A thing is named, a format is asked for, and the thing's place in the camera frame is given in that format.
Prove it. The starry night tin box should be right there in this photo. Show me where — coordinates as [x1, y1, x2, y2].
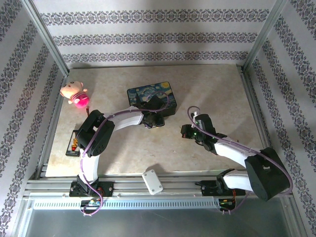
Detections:
[126, 80, 178, 117]

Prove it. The white plastic box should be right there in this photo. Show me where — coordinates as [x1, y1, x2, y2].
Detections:
[142, 169, 164, 196]

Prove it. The pink plush pig toy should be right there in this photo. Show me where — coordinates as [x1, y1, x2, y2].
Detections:
[60, 80, 90, 111]

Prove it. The grey metal panel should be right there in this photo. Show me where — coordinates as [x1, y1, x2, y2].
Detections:
[24, 208, 293, 237]

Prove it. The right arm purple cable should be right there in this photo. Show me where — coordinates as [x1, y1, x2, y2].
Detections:
[187, 106, 294, 214]

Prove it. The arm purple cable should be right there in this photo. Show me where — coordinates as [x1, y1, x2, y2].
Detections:
[79, 90, 170, 217]
[187, 106, 294, 214]

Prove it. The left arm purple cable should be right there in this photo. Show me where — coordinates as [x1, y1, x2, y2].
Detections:
[79, 90, 170, 217]

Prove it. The aluminium side rail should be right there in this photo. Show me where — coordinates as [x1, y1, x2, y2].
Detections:
[237, 64, 286, 178]
[37, 74, 70, 180]

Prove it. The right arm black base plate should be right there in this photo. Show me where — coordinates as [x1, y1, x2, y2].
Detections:
[201, 179, 246, 197]

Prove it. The long aluminium mounting rail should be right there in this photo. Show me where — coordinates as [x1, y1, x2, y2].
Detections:
[23, 172, 292, 198]

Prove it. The coloured wire connector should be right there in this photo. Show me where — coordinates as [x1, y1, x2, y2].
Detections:
[219, 198, 237, 207]
[80, 199, 102, 207]

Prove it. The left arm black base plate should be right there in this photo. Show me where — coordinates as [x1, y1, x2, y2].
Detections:
[69, 181, 115, 198]

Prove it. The white slotted cable duct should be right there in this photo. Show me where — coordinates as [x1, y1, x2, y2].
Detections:
[32, 197, 221, 210]

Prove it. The aluminium frame post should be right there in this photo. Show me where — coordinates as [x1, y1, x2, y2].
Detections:
[21, 0, 70, 77]
[240, 0, 296, 72]

